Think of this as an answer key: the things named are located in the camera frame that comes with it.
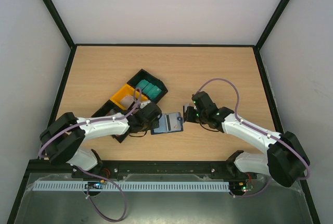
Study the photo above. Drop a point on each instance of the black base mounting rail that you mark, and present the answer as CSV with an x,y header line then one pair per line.
x,y
213,169

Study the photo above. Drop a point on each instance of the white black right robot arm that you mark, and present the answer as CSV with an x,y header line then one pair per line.
x,y
281,155

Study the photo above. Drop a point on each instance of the white red card stack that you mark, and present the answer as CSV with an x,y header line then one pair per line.
x,y
129,102

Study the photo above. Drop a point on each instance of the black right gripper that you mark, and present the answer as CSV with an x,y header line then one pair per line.
x,y
189,115

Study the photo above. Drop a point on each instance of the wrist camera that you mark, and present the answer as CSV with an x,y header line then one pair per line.
x,y
144,104
185,108

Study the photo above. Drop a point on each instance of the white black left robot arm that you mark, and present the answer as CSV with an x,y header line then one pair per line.
x,y
62,140

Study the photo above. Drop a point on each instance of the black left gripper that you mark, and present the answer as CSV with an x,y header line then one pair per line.
x,y
155,124

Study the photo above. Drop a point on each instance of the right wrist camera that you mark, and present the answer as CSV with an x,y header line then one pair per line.
x,y
185,108

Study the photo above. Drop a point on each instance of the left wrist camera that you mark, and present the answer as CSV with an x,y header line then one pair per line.
x,y
144,104

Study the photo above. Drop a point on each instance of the black bin with teal cards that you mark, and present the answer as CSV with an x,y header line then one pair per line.
x,y
143,74

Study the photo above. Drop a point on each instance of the light blue slotted cable duct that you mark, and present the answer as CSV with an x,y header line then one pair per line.
x,y
126,186

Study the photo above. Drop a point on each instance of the blue leather card holder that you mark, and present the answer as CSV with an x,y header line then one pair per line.
x,y
169,123

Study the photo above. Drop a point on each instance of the yellow plastic bin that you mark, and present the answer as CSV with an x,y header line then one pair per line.
x,y
122,92

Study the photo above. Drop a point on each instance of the black bin with red cards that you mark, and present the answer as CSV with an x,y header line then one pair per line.
x,y
110,108

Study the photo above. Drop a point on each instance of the black aluminium frame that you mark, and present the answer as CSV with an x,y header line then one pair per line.
x,y
37,164

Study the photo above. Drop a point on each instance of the teal card stack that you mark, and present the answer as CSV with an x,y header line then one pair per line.
x,y
149,89

